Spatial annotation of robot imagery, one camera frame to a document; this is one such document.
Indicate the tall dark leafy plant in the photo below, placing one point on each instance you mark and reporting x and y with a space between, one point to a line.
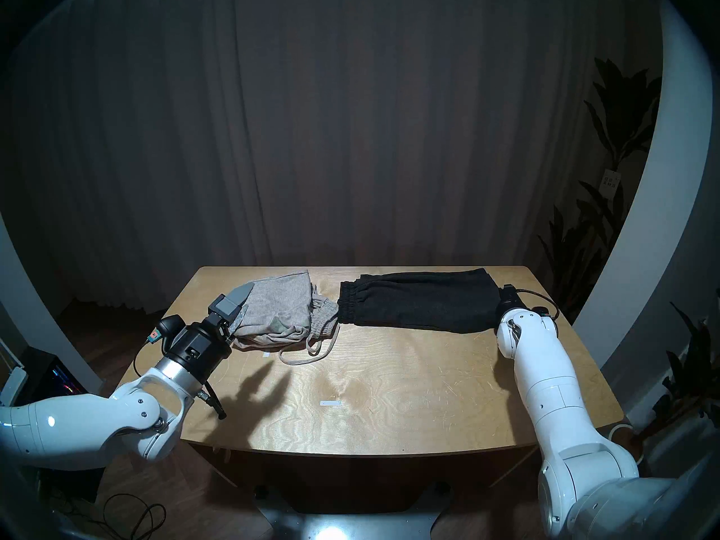
619 111

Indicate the small white box device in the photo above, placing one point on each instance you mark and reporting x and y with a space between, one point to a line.
14 386

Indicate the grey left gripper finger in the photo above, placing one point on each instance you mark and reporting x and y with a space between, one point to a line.
233 301
235 319

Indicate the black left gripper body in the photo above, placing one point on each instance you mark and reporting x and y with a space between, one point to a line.
199 345

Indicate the white plant tag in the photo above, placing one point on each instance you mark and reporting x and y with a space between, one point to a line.
610 183

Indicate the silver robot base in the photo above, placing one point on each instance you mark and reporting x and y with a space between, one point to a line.
349 527

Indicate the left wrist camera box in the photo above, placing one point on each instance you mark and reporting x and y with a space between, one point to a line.
169 326

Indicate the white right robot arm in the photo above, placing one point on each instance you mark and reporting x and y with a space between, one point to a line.
562 404

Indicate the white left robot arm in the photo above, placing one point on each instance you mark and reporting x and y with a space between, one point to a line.
90 426

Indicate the black computer tower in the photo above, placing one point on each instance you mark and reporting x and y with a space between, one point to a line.
50 376

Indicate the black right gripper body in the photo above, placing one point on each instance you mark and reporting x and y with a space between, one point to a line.
509 298

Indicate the brown pleated curtain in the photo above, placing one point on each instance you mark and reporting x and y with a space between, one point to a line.
337 122

